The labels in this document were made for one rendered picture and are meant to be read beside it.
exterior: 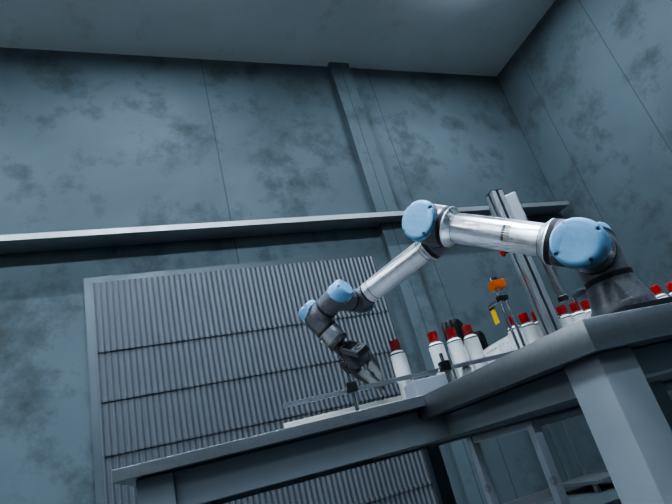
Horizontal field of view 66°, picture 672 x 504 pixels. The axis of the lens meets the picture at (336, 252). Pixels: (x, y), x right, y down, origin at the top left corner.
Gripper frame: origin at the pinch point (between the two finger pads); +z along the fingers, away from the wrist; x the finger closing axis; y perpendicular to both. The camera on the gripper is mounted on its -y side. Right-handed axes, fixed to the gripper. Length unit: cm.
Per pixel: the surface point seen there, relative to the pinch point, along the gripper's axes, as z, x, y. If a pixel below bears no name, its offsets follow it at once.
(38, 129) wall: -433, -25, 326
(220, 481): -10, 53, -61
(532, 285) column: 11, -55, -16
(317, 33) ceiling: -366, -376, 321
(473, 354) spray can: 14.0, -29.8, -1.4
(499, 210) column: -13, -69, -16
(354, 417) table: -1, 29, -65
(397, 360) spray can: -1.9, -8.8, -1.9
